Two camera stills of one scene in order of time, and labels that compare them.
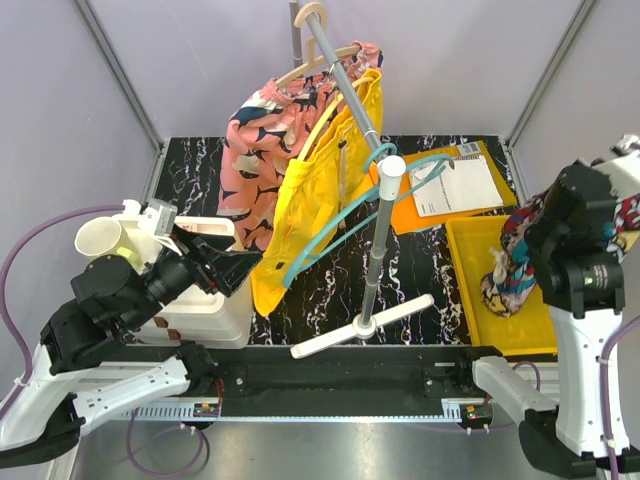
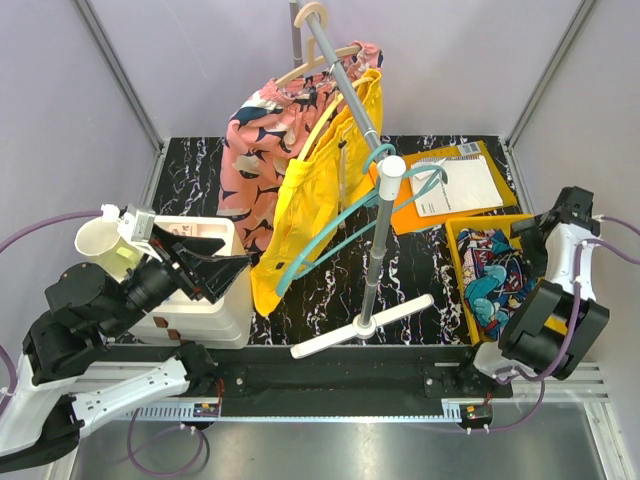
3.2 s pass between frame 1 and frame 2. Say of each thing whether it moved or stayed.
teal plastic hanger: moved
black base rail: stayed
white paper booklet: stayed
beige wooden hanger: stayed
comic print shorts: moved
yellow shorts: stayed
